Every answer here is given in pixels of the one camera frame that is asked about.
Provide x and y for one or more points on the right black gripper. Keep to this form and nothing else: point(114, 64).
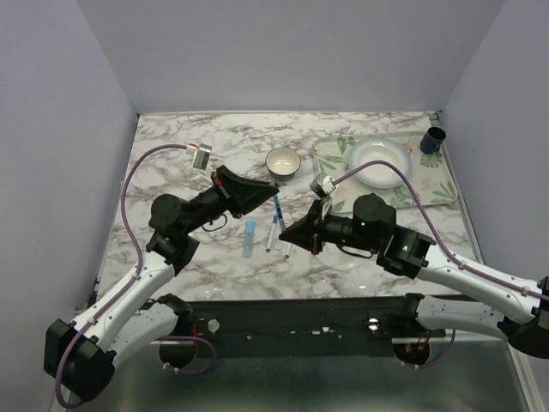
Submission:
point(310, 231)

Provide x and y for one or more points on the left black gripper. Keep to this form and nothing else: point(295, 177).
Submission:
point(238, 193)

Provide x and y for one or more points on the white pen red tip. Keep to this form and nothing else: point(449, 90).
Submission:
point(289, 247)

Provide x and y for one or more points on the thin teal blue pen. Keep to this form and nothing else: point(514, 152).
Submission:
point(277, 205)

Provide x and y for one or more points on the white pen blue tip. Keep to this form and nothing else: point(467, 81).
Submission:
point(271, 233)

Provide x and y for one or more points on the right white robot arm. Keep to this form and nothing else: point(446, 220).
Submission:
point(497, 304)

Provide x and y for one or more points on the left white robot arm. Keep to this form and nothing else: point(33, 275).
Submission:
point(83, 354)

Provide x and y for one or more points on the teal bowl cream inside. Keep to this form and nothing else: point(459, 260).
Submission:
point(282, 163)

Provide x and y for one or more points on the white plate blue rim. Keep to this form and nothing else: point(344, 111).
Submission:
point(380, 149)

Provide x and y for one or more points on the dark blue cup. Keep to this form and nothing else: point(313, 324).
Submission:
point(432, 140)

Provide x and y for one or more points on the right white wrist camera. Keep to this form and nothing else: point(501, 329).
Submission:
point(323, 186)

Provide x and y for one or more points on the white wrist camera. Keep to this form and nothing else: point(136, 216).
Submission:
point(323, 186)
point(200, 159)

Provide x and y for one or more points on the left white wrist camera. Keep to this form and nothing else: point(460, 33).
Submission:
point(200, 159)

